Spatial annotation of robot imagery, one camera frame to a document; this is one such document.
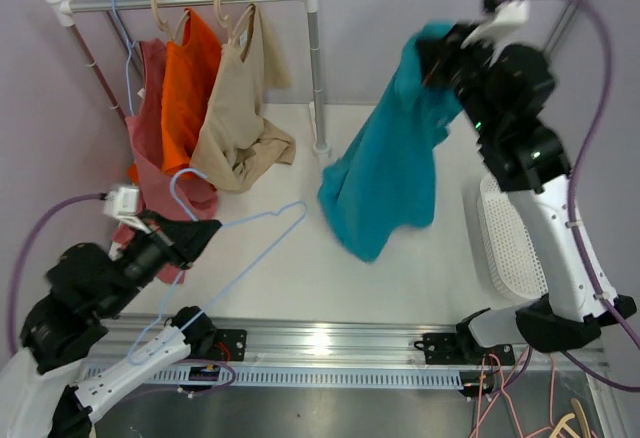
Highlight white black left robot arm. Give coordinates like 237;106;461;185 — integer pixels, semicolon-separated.
1;211;222;437

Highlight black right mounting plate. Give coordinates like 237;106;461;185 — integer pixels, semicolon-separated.
413;332;516;365

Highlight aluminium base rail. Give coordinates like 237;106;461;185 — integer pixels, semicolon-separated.
88;314;609;371

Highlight wooden hanger on floor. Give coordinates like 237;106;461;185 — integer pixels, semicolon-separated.
549;398;595;438

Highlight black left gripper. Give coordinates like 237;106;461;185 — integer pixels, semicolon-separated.
101;207;222;315

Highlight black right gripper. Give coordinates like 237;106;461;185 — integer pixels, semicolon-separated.
417;22;502;141

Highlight metal clothes rack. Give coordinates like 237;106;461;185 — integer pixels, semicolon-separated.
44;0;332;158

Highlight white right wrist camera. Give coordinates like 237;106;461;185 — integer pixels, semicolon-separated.
459;0;531;49

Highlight orange t shirt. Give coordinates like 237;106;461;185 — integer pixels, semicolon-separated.
126;8;221;175

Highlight black mounting plate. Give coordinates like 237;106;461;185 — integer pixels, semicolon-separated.
191;329;248;362
413;332;516;365

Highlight beige wooden hanger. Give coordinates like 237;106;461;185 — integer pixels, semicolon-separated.
149;0;192;43
213;0;259;47

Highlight beige t shirt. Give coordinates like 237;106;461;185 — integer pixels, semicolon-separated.
190;4;296;193

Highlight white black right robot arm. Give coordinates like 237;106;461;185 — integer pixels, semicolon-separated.
416;25;637;363

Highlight pink t shirt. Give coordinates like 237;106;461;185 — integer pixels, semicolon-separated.
111;38;220;285

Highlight teal t shirt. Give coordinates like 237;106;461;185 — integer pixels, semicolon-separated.
317;22;462;262

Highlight white plastic laundry basket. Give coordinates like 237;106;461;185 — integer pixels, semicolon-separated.
476;174;548;301

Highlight white slotted cable duct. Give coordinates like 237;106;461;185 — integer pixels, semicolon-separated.
146;364;463;391

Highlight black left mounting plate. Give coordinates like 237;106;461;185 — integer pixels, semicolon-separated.
191;329;248;362

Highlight pink wire hanger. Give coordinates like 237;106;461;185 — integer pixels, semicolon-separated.
469;347;557;438

